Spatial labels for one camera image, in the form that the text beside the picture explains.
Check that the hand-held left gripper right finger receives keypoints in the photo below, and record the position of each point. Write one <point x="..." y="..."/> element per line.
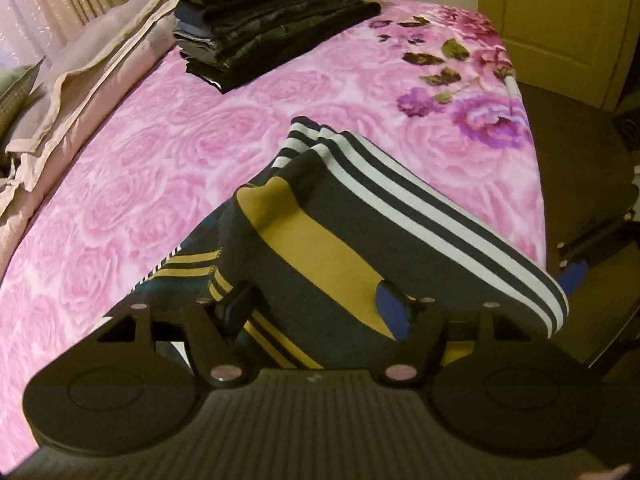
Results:
<point x="392" y="315"/>

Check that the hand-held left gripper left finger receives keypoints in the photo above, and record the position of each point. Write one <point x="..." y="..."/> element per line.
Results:
<point x="235" y="310"/>

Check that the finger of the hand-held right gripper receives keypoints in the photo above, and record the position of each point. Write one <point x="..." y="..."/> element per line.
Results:
<point x="575" y="275"/>

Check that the dark striped shirt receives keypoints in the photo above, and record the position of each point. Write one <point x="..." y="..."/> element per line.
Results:
<point x="325" y="220"/>

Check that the stack of folded dark clothes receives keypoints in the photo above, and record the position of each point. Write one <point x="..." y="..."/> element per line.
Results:
<point x="270" y="25"/>

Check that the pink floral blanket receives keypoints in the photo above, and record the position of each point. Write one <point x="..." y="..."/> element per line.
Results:
<point x="175" y="160"/>

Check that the cream door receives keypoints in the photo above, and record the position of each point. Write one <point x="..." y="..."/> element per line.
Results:
<point x="560" y="20"/>

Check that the folded pink beige quilt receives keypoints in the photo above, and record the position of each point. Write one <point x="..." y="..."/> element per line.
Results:
<point x="85" y="70"/>

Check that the grey quilt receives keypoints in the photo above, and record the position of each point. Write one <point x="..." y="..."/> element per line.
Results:
<point x="17" y="95"/>

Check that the pink curtain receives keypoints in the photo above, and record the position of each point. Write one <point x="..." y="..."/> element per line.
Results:
<point x="60" y="5"/>

